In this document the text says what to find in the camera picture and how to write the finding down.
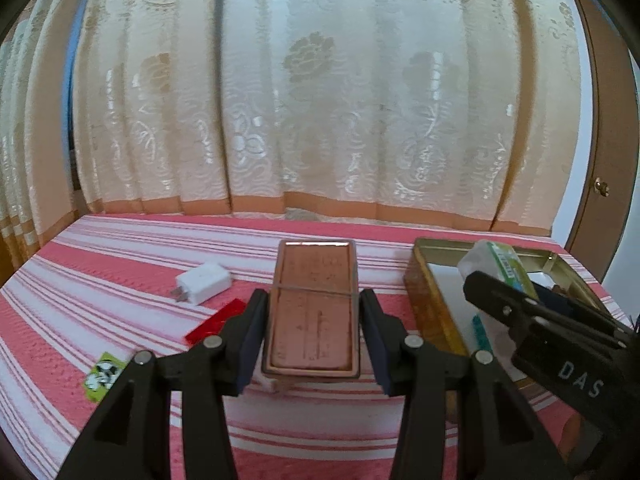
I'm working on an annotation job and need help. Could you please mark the white green labelled bottle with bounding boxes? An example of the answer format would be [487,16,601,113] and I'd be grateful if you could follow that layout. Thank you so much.
[457,239,539,302]

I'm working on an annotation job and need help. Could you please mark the brown wooden door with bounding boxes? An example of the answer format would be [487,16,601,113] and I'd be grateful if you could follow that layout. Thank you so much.
[565,0,640,286]

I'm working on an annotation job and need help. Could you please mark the cream floral curtain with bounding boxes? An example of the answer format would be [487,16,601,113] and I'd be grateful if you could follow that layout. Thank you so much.
[0,0,583,261]

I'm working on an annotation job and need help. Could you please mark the pink striped tablecloth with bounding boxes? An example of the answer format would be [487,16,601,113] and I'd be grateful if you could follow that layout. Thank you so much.
[0,212,631,480]

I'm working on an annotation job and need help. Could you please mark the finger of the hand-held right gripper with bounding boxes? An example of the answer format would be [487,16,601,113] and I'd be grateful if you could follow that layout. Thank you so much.
[462,270,631,350]
[530,282,618,329]

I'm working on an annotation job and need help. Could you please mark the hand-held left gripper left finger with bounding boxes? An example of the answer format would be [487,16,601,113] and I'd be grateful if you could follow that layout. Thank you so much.
[57,287,271,480]

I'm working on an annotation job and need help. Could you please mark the red building block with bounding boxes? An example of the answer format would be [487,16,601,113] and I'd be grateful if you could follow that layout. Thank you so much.
[183,297,246,347]

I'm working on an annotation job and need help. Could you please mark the copper pink box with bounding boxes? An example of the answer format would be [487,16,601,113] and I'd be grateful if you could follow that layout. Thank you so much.
[261,238,362,380]

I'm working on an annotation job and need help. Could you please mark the green printed packet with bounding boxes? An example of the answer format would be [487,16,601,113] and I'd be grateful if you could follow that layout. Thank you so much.
[82,351,132,404]

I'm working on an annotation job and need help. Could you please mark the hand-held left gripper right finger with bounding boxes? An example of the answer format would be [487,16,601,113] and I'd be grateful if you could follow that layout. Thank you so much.
[359,288,571,480]

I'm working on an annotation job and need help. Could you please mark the white paper liner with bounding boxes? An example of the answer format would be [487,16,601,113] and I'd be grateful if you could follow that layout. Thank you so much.
[426,261,551,352]

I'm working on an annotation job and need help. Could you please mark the golden metal tin box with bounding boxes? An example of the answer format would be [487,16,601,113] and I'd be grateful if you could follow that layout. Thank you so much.
[406,237,626,425]

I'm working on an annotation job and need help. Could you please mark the white charger plug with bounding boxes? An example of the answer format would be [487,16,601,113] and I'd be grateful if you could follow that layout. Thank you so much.
[175,262,232,307]

